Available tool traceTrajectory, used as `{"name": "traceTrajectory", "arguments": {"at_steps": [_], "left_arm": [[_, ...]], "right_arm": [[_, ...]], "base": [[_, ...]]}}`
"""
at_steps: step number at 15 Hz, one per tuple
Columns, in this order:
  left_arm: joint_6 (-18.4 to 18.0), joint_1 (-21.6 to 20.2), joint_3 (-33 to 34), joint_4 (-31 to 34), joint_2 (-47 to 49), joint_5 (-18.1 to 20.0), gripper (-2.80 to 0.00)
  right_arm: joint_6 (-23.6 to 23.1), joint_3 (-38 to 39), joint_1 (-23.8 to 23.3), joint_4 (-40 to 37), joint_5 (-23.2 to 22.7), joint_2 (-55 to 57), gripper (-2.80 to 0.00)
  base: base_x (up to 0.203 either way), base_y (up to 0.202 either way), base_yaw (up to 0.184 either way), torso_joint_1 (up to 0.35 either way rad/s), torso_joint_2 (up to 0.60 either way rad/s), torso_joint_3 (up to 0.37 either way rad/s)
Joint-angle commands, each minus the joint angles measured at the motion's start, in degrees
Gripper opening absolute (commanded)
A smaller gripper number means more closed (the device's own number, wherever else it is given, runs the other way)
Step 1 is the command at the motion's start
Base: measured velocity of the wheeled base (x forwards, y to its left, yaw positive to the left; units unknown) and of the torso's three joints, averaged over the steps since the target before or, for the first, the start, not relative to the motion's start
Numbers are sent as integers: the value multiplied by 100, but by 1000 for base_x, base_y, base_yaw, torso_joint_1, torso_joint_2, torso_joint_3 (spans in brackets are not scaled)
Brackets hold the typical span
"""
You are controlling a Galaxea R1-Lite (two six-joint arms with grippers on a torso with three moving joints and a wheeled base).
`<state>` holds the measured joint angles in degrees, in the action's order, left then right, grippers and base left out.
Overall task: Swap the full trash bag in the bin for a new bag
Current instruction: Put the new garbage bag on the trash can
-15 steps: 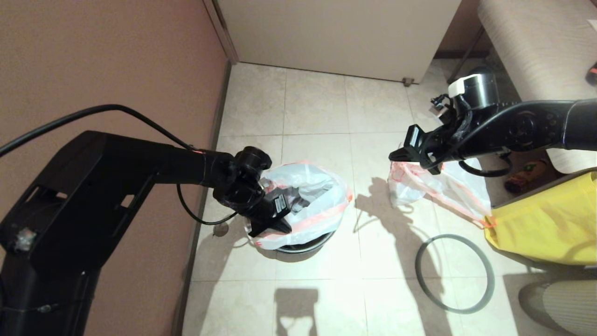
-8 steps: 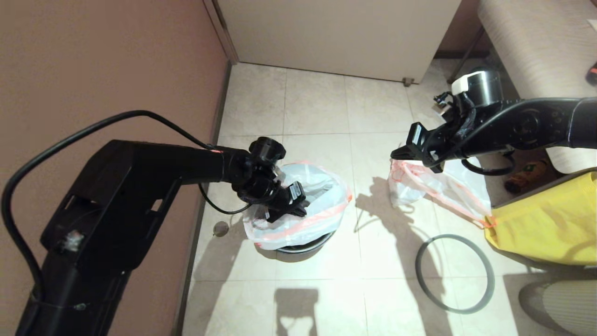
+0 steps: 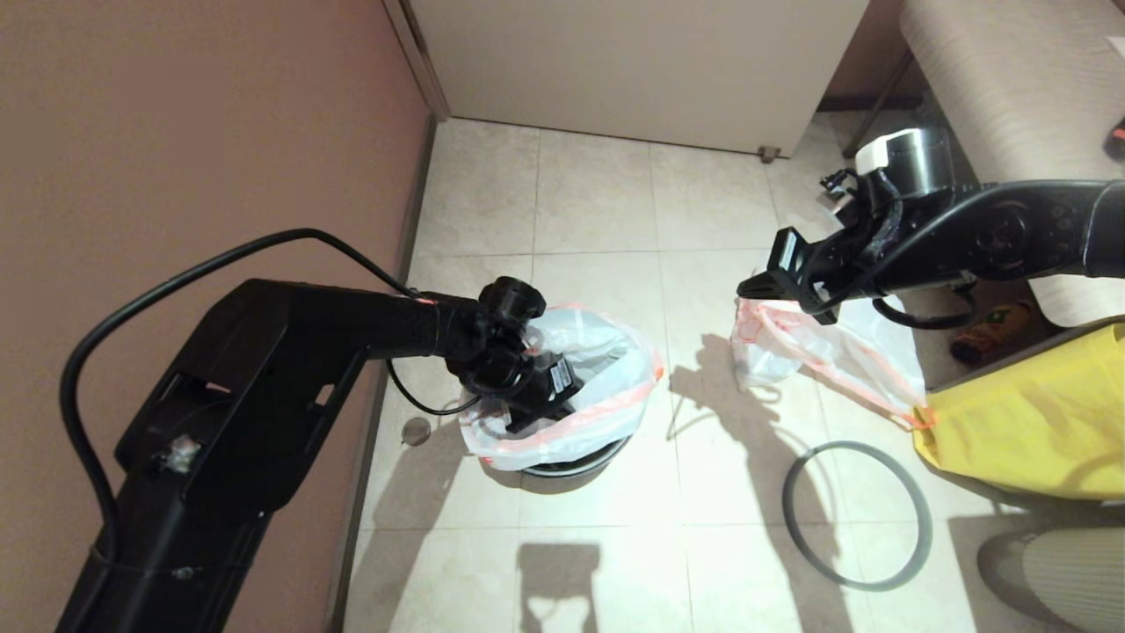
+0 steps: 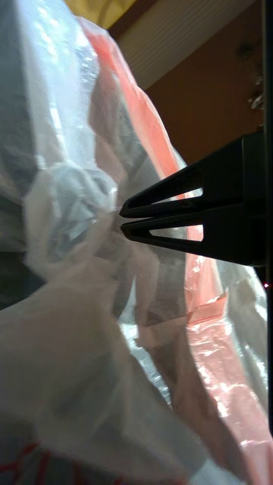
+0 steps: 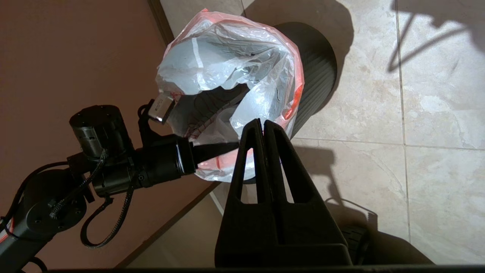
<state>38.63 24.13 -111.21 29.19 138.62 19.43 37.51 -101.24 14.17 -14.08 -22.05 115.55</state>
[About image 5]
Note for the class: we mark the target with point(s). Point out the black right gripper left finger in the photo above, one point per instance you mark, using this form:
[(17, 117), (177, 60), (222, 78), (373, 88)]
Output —
[(242, 223)]

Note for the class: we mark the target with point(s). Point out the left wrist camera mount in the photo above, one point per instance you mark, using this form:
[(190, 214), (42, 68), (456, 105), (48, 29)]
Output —
[(98, 129)]

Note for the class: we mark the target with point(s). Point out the black trash bin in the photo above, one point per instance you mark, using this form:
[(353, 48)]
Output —
[(318, 68)]

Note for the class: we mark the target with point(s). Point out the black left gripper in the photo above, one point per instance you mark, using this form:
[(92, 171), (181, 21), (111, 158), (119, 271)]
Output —
[(186, 157)]

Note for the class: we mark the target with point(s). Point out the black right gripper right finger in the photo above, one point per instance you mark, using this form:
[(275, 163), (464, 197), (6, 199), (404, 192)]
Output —
[(310, 223)]

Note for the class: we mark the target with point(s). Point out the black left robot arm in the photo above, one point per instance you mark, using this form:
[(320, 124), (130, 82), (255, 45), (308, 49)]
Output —
[(151, 167)]

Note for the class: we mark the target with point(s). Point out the white liner bag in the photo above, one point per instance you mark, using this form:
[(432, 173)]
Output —
[(227, 57)]

